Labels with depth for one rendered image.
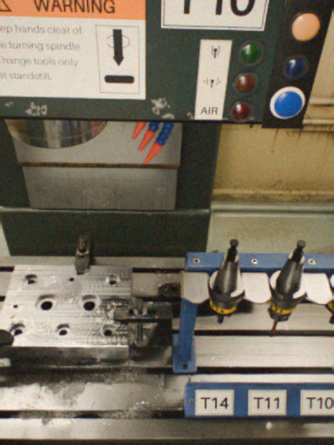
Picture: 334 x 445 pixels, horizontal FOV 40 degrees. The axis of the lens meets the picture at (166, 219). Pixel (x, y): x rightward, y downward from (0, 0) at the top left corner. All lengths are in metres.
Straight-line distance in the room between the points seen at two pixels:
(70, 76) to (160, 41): 0.10
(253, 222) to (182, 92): 1.46
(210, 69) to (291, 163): 1.42
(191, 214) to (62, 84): 1.03
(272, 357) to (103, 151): 0.70
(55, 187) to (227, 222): 0.78
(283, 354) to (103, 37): 0.87
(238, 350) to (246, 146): 0.91
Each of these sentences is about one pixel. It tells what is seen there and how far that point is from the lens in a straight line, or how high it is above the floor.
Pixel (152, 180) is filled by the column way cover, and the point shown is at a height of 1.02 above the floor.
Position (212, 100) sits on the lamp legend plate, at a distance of 0.51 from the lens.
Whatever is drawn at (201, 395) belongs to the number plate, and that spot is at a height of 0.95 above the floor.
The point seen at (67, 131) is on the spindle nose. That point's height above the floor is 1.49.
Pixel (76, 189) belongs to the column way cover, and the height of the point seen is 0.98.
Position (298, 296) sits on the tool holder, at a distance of 0.83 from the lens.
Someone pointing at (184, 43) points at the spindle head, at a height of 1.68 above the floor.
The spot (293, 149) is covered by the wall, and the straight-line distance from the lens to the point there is 1.85.
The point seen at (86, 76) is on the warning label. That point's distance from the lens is 0.50.
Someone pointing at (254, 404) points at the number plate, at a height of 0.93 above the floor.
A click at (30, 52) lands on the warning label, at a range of 0.50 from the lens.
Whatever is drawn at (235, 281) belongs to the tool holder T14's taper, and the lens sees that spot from 0.80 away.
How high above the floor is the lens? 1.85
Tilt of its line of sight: 42 degrees down
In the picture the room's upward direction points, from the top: 2 degrees clockwise
